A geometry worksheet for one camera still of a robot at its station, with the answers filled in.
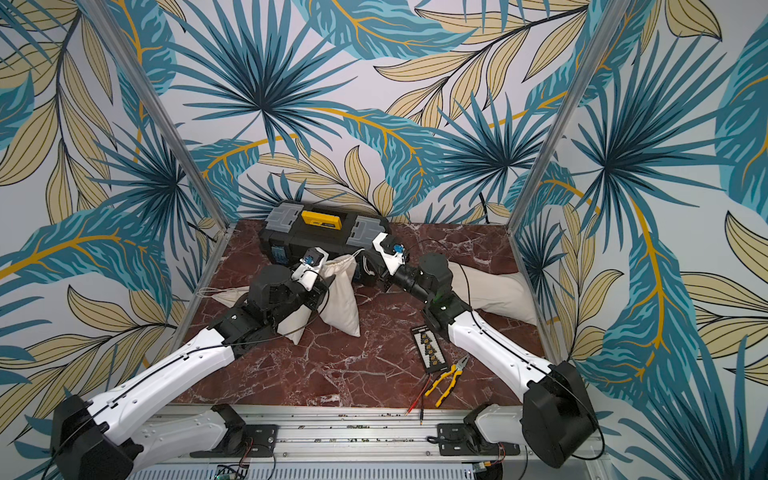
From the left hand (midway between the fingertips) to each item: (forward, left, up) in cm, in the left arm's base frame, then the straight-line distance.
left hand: (324, 273), depth 75 cm
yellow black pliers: (-15, -36, -23) cm, 46 cm away
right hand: (-2, -6, +7) cm, 9 cm away
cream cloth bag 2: (+7, -52, -18) cm, 55 cm away
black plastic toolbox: (+21, +15, -7) cm, 27 cm away
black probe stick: (-26, -26, -25) cm, 44 cm away
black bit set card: (-11, -29, -24) cm, 39 cm away
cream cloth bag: (-3, -3, -12) cm, 13 cm away
